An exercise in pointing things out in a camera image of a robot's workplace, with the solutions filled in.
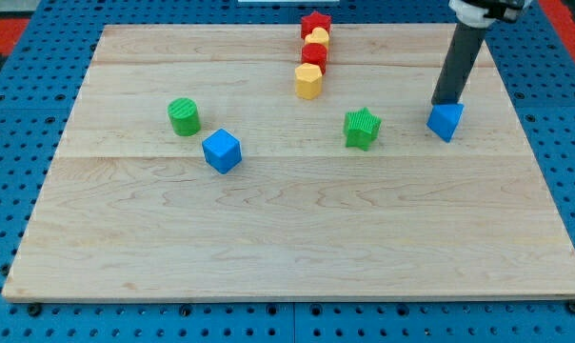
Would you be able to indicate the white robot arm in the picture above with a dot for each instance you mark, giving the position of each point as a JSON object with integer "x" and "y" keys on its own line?
{"x": 480, "y": 14}

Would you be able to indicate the blue cube block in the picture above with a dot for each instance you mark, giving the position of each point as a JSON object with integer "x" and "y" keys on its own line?
{"x": 222, "y": 151}

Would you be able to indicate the green star block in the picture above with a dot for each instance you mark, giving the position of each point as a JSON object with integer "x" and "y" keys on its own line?
{"x": 361, "y": 128}

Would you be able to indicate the wooden board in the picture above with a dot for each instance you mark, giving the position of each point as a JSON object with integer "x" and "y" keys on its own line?
{"x": 131, "y": 212}

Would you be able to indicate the yellow hexagon block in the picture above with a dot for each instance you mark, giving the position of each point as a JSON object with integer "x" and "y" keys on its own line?
{"x": 308, "y": 81}

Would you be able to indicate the green cylinder block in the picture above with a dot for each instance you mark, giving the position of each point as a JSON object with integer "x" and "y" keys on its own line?
{"x": 184, "y": 117}

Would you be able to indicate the red cylinder block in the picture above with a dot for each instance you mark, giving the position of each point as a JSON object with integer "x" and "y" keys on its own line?
{"x": 315, "y": 54}

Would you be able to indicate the yellow heart block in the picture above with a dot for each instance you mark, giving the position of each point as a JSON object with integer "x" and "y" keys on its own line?
{"x": 319, "y": 36}

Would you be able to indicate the red star block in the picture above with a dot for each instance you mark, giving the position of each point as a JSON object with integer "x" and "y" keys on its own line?
{"x": 315, "y": 20}

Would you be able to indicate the blue triangular block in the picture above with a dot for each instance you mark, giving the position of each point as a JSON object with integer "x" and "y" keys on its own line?
{"x": 444, "y": 120}

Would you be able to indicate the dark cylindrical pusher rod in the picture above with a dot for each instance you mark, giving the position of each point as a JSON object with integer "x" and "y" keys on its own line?
{"x": 462, "y": 53}

